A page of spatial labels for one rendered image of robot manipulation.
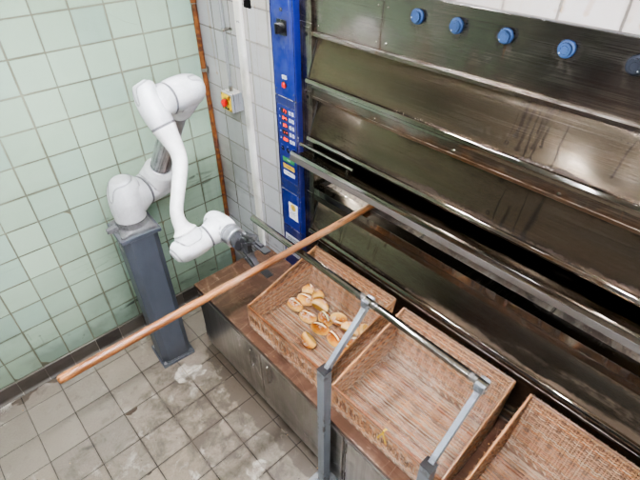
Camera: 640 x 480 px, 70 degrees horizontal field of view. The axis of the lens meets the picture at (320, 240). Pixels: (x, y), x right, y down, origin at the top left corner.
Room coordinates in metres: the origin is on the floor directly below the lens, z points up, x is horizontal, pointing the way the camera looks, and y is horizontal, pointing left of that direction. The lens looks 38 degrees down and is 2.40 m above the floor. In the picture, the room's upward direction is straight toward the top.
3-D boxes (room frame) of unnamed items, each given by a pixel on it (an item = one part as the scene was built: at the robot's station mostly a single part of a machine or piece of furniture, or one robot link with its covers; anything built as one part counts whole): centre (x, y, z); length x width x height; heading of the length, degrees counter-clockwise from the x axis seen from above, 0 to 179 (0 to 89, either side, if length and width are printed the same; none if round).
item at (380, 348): (1.09, -0.40, 0.72); 0.56 x 0.49 x 0.28; 44
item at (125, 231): (1.87, 0.96, 1.03); 0.22 x 0.18 x 0.06; 128
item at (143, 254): (1.88, 0.95, 0.50); 0.21 x 0.21 x 1.00; 38
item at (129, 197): (1.89, 0.94, 1.17); 0.18 x 0.16 x 0.22; 148
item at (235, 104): (2.37, 0.46, 1.46); 0.10 x 0.07 x 0.10; 42
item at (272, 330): (1.54, 0.00, 0.72); 0.56 x 0.49 x 0.28; 43
